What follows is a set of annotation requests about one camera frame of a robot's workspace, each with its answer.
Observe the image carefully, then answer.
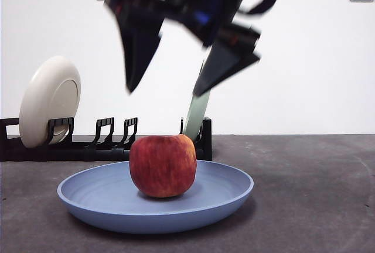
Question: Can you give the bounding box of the red apple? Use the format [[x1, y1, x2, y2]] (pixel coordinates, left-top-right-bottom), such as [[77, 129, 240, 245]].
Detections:
[[129, 134, 197, 199]]

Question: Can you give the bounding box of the blue plate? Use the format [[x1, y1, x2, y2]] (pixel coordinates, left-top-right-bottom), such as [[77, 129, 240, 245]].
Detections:
[[56, 160, 255, 235]]

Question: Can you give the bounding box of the pale green plate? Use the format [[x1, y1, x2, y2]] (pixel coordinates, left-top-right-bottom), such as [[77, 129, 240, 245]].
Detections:
[[182, 59, 212, 143]]

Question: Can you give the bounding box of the beige plate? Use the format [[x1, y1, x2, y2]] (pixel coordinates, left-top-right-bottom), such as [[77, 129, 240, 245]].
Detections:
[[19, 55, 82, 149]]

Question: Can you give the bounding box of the black plate rack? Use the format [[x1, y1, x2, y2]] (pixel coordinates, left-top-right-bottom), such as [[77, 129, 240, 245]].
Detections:
[[0, 115, 212, 162]]

